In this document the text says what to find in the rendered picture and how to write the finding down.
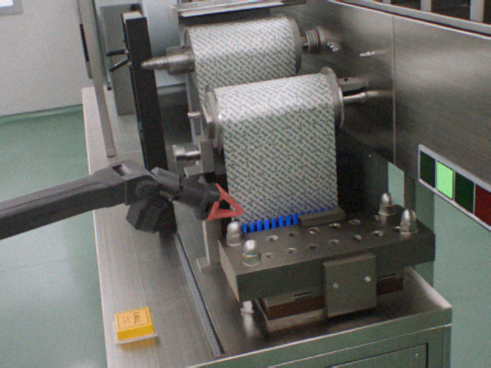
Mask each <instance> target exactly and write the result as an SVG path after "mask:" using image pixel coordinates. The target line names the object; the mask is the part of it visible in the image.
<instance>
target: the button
mask: <svg viewBox="0 0 491 368"><path fill-rule="evenodd" d="M114 322H115V328H116V335H117V341H118V342H119V341H122V340H129V339H133V338H136V337H143V336H146V335H151V334H153V324H152V320H151V316H150V310H149V307H143V308H139V309H136V310H129V311H124V312H121V313H117V314H114Z"/></svg>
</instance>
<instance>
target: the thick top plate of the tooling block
mask: <svg viewBox="0 0 491 368"><path fill-rule="evenodd" d="M395 209H396V210H397V213H396V214H395V215H390V216H386V215H381V214H379V210H380V208H376V209H369V210H365V211H360V212H353V213H349V214H345V219H342V220H338V221H334V222H326V223H322V224H318V225H311V226H307V227H303V228H302V227H301V226H300V225H299V223H298V224H294V225H286V226H282V227H278V228H270V229H266V230H262V231H257V232H250V233H246V234H243V238H244V240H245V242H244V243H243V244H242V245H239V246H229V245H227V244H226V241H227V239H226V238H219V239H218V243H219V255H220V261H221V265H222V268H223V270H224V272H225V274H226V277H227V278H228V280H229V283H230V285H231V287H232V289H233V291H234V293H235V295H236V298H237V300H238V302H239V303H242V302H246V301H253V300H256V299H260V298H264V297H271V296H275V295H278V294H284V293H288V292H293V291H299V290H303V289H306V288H313V287H317V286H321V285H323V271H322V262H325V261H331V260H335V259H339V258H346V257H351V256H354V255H361V254H365V253H369V252H372V253H373V254H374V255H375V256H376V274H378V273H381V272H385V271H392V270H396V269H399V268H406V267H410V266H414V265H420V264H424V263H428V262H432V261H435V258H436V233H435V232H433V231H432V230H431V229H429V228H428V227H427V226H425V224H424V223H422V222H421V221H420V220H418V219H417V218H416V220H417V227H418V233H416V234H412V235H406V234H403V233H401V232H400V230H399V229H400V222H401V219H402V214H403V212H404V211H405V210H406V209H405V208H403V207H402V206H401V205H399V204H396V205H395ZM248 240H253V241H254V242H255V243H256V244H257V245H258V250H259V251H260V255H261V259H262V263H261V264H260V265H258V266H255V267H246V266H245V265H243V263H242V261H243V257H242V254H243V252H244V244H245V243H246V242H247V241H248Z"/></svg>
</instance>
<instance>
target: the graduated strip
mask: <svg viewBox="0 0 491 368"><path fill-rule="evenodd" d="M171 237H172V240H173V243H174V245H175V248H176V252H177V254H178V257H179V260H180V263H181V265H182V268H183V272H184V274H185V277H186V280H187V283H188V285H189V289H190V292H191V295H192V297H193V300H194V303H195V305H196V309H197V312H198V315H199V318H200V320H201V323H202V325H203V329H204V332H205V334H206V338H207V340H208V343H209V347H210V349H211V351H212V354H213V357H218V356H222V355H225V353H224V350H223V348H222V344H221V342H220V340H219V336H218V334H217V332H216V328H215V326H214V324H213V320H212V318H211V316H210V313H209V310H208V307H207V306H206V302H205V300H204V297H203V294H202V291H201V290H200V287H199V284H198V281H197V279H196V276H195V274H194V271H193V268H192V265H191V263H190V261H189V257H188V255H187V253H186V249H185V247H184V245H183V241H182V239H181V237H180V234H179V233H178V234H173V235H171Z"/></svg>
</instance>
